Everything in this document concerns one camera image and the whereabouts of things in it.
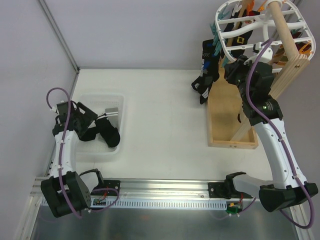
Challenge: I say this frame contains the black sock plain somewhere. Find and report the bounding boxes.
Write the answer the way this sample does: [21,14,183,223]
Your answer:
[200,39,220,83]

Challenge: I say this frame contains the black sock white stripes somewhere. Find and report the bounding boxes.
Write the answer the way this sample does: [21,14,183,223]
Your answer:
[79,113,121,148]

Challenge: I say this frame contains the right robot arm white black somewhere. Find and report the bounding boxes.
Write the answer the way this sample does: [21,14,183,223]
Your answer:
[224,55,319,212]

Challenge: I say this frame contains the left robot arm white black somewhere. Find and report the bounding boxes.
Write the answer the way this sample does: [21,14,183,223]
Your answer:
[40,101,105,218]

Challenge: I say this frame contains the white round clip hanger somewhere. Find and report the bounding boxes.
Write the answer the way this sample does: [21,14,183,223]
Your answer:
[214,0,316,62]

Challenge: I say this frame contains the wooden hanger stand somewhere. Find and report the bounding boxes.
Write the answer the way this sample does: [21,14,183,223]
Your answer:
[206,0,311,149]

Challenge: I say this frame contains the white plastic laundry basket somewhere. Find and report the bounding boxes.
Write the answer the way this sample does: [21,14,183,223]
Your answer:
[73,92,126,163]

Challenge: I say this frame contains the black sport sock hanging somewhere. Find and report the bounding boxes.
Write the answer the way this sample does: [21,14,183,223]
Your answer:
[191,74,214,105]

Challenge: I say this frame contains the grey sock white stripes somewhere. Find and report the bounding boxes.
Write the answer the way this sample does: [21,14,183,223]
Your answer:
[105,107,119,126]

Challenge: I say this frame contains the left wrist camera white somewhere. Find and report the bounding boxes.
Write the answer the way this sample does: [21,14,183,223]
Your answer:
[51,101,69,116]

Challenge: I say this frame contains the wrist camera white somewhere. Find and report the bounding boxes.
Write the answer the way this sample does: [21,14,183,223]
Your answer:
[244,41,273,65]
[51,101,69,116]

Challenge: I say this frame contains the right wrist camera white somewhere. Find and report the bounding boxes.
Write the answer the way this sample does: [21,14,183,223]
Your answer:
[244,41,273,65]

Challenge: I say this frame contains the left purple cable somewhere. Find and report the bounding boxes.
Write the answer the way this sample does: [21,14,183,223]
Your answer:
[46,87,120,220]

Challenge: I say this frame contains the purple cable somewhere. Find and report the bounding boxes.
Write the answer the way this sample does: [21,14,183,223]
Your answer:
[247,39,315,230]
[46,87,120,220]

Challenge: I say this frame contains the aluminium mounting rail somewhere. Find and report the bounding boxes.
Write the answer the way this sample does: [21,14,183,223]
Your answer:
[29,176,301,201]

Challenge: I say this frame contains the white slotted cable duct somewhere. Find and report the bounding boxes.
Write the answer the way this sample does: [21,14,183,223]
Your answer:
[91,197,227,211]

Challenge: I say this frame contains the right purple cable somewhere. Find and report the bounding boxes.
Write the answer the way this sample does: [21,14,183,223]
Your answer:
[247,39,315,230]

